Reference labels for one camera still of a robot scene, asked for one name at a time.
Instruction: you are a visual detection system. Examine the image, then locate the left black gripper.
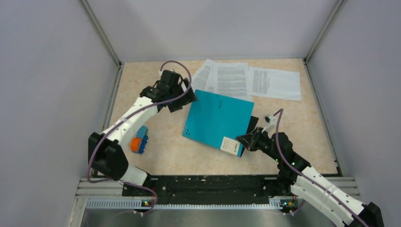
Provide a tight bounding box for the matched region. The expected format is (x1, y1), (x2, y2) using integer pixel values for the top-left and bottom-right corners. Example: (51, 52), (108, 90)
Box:
(168, 78), (198, 113)

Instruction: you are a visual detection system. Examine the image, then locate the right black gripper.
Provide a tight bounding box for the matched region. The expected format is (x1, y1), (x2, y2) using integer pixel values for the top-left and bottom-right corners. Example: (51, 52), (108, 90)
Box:
(236, 126), (281, 162)

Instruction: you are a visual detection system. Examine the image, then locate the teal folder black inside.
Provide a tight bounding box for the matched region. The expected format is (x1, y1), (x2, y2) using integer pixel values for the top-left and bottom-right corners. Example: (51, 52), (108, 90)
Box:
(182, 90), (254, 157)

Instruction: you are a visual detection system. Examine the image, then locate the printed paper stack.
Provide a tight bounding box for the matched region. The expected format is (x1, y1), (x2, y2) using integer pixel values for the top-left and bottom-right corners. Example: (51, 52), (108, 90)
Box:
(192, 59), (252, 101)

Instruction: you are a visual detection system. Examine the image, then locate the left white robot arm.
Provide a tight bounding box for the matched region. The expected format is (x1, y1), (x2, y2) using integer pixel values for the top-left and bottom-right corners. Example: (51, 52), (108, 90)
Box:
(88, 70), (197, 195)

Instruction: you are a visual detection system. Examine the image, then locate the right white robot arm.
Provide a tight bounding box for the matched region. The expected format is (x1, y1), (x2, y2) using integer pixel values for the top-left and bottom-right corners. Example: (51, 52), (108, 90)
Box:
(236, 127), (384, 227)

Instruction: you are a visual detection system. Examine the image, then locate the single printed paper sheet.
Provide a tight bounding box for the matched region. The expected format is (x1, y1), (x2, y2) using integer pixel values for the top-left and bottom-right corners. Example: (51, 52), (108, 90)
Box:
(247, 67), (302, 101)

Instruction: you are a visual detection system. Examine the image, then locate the blue orange toy car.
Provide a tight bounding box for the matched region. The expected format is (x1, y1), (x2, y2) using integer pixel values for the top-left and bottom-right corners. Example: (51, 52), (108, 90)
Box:
(130, 126), (148, 154)

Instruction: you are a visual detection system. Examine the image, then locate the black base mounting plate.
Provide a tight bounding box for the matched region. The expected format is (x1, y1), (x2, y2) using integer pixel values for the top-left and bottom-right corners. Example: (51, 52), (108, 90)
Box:
(122, 175), (302, 210)

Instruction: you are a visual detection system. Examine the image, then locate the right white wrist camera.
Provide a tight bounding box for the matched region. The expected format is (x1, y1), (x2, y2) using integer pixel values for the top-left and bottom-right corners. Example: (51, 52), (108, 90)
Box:
(262, 114), (277, 132)

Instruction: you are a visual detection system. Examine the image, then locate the aluminium frame rail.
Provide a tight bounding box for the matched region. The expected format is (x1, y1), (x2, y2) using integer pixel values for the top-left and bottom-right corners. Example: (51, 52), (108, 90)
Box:
(75, 177), (361, 210)

